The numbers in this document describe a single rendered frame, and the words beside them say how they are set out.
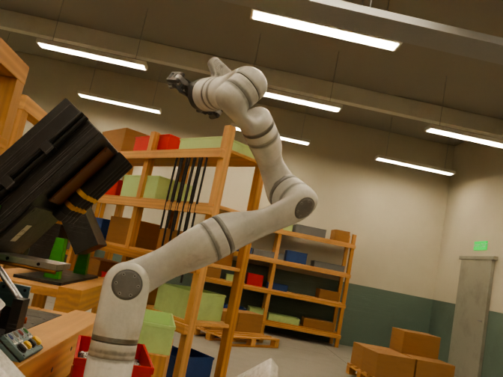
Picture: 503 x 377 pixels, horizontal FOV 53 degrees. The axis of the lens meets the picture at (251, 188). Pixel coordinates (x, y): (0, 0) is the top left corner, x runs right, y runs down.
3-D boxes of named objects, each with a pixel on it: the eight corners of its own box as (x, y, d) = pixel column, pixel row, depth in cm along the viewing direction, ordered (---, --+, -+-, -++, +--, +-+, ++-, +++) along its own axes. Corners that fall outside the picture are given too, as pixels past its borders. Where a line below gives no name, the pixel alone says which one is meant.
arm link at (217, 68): (240, 82, 117) (253, 80, 111) (212, 120, 115) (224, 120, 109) (212, 54, 113) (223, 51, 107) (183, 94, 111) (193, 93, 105)
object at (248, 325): (244, 336, 879) (249, 310, 885) (278, 348, 821) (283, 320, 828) (191, 333, 797) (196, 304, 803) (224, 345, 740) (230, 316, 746)
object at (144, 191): (164, 422, 370) (229, 112, 405) (37, 342, 534) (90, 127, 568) (218, 416, 408) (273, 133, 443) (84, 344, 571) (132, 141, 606)
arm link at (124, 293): (155, 265, 101) (138, 354, 98) (150, 265, 110) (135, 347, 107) (108, 257, 99) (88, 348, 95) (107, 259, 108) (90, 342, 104)
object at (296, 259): (339, 348, 966) (358, 233, 998) (175, 317, 947) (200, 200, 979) (331, 343, 1019) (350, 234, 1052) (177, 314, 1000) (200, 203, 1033)
